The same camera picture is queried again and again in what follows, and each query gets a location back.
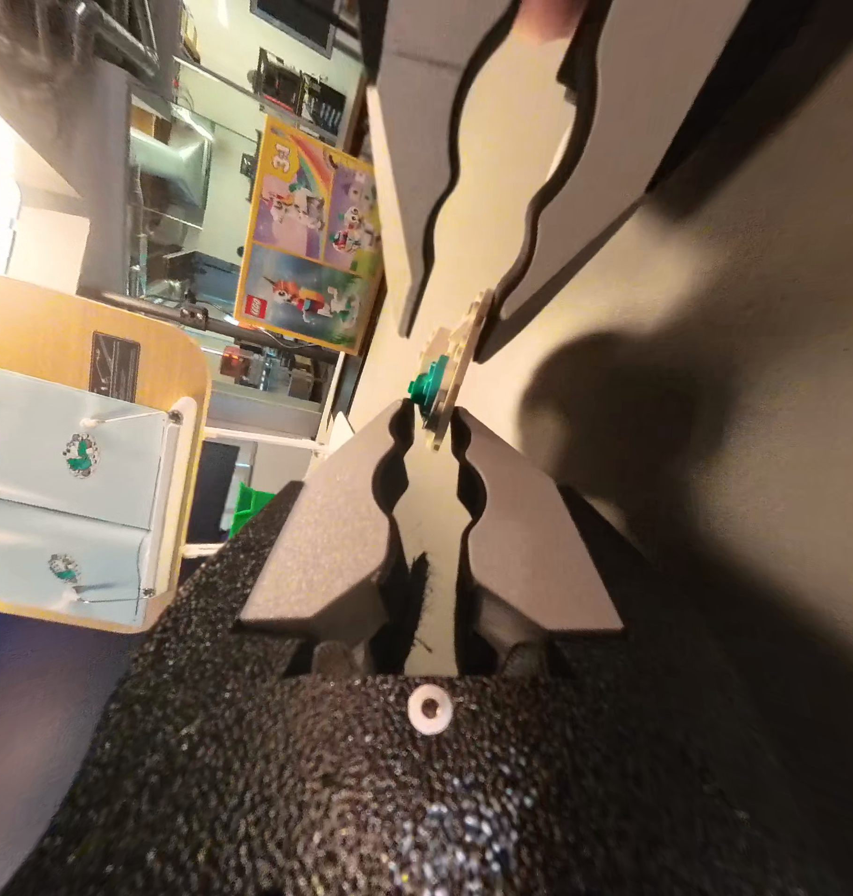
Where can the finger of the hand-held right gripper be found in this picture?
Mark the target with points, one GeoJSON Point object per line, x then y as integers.
{"type": "Point", "coordinates": [419, 105]}
{"type": "Point", "coordinates": [629, 105]}

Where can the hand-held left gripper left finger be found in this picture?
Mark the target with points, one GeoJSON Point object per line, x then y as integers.
{"type": "Point", "coordinates": [328, 546]}

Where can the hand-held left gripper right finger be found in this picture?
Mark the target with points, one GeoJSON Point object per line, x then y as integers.
{"type": "Point", "coordinates": [538, 560]}

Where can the round white lego assembly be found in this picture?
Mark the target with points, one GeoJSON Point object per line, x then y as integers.
{"type": "Point", "coordinates": [454, 350]}

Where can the colourful lego box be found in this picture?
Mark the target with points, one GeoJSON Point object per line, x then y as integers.
{"type": "Point", "coordinates": [307, 231]}

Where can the person's right hand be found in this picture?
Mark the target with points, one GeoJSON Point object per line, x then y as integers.
{"type": "Point", "coordinates": [549, 17]}

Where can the green plastic bin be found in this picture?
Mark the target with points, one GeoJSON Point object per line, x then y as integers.
{"type": "Point", "coordinates": [251, 511]}

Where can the wooden book stand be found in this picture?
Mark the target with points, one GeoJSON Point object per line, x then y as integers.
{"type": "Point", "coordinates": [48, 329]}

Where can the dark wall screen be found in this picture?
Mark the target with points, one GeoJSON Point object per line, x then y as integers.
{"type": "Point", "coordinates": [293, 21]}

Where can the silver metal duct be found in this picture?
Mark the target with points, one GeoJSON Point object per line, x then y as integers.
{"type": "Point", "coordinates": [167, 175]}

